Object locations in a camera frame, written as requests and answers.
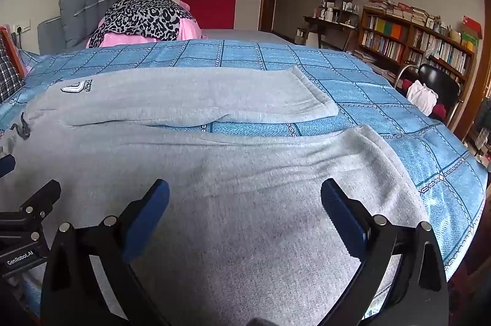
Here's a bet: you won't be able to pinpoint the pink quilt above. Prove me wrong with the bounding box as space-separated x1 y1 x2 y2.
86 0 204 49

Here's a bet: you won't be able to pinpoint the white wall socket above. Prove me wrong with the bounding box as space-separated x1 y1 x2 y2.
12 19 31 34

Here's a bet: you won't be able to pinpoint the blue patterned bedspread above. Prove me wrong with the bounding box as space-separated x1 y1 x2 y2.
1 40 488 277

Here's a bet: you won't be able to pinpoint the grey sweatpants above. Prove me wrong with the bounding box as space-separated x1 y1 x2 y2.
1 68 429 325

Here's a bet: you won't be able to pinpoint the small shelf with trinkets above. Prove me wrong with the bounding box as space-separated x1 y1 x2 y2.
319 0 360 27

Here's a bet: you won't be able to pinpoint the grey padded headboard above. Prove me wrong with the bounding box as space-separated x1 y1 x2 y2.
37 0 117 55

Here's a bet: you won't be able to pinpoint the wooden bookshelf with books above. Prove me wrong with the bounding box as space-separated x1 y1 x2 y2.
358 0 478 93

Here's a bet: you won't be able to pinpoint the plaid pillow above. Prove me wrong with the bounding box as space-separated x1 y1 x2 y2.
0 37 24 103

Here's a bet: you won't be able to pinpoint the leopard print blanket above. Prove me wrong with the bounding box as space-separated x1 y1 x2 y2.
88 0 196 48

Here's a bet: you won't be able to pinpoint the black chair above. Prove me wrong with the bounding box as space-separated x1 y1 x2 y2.
394 63 463 126

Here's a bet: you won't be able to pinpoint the dark wooden desk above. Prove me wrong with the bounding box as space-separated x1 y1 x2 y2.
304 16 358 51

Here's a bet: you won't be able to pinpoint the white bag on chair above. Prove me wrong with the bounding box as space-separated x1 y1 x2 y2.
406 80 439 116

